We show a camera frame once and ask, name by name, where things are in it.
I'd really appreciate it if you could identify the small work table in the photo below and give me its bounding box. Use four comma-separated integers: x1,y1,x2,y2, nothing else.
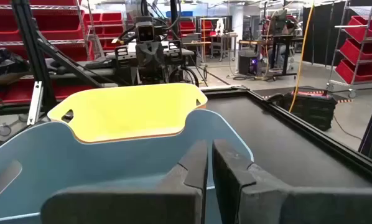
208,32,239,62

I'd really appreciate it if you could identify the black curtain partition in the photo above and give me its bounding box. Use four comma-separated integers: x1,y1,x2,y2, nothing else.
302,0,350,67

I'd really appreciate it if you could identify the red plastic storage bin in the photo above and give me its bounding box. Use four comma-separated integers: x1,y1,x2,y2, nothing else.
0,80,95,105
339,38,372,65
0,8,85,42
5,40,95,62
335,58,372,85
346,15,372,44
83,12,124,32

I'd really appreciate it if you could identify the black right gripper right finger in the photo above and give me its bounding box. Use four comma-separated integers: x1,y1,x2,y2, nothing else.
212,139,372,224

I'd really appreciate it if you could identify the metal wire shelf rack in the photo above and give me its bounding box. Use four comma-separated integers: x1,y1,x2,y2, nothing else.
0,0,96,106

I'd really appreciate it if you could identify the yellow hanging hose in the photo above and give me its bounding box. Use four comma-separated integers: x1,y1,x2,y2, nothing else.
287,0,315,113

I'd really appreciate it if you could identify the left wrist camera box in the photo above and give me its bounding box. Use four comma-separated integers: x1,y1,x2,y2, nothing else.
135,21,156,44

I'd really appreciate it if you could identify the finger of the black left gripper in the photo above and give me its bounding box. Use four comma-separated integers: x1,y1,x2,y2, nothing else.
136,42,152,85
151,42,166,85

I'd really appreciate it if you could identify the blue plastic bin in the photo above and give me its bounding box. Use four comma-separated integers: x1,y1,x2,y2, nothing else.
0,108,254,224

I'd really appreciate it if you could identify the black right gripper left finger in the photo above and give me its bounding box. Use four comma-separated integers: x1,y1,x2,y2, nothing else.
41,140,210,224

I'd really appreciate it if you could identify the black computer tower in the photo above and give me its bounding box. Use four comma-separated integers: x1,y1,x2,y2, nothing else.
238,49,262,76

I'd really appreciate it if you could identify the yellow plastic bin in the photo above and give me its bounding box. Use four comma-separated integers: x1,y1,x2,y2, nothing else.
47,83,208,145

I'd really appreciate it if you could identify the grey caster wheel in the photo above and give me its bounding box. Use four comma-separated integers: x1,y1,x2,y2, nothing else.
0,116,12,138

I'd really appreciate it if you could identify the red storage bins shelf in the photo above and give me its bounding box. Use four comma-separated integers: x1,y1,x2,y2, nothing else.
326,0,372,99

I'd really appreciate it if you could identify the black standing desk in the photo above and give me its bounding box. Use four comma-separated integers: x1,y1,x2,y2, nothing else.
259,33,304,79

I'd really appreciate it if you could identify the silver metal bracket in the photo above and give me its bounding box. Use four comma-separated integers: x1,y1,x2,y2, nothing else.
27,81,44,126

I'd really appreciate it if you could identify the black hard case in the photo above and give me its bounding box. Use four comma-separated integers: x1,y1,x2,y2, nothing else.
267,86,338,132

